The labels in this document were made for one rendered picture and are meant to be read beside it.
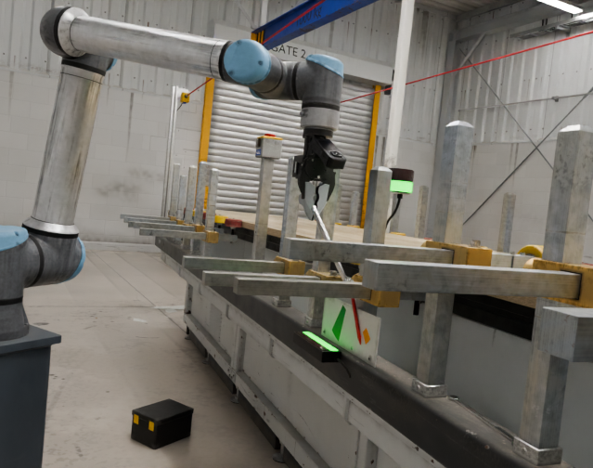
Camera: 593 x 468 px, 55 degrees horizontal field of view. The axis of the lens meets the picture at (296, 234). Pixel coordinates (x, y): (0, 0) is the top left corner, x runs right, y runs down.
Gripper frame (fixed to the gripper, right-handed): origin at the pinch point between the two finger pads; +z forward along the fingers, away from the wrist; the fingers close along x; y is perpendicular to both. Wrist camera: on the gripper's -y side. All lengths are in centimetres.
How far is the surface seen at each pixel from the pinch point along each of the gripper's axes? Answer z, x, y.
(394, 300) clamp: 15.1, -9.4, -23.9
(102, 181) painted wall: -4, 6, 772
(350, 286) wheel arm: 13.2, -0.7, -20.4
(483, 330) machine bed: 19.7, -28.1, -29.4
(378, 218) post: -1.0, -7.7, -16.7
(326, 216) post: 0.2, -7.3, 8.3
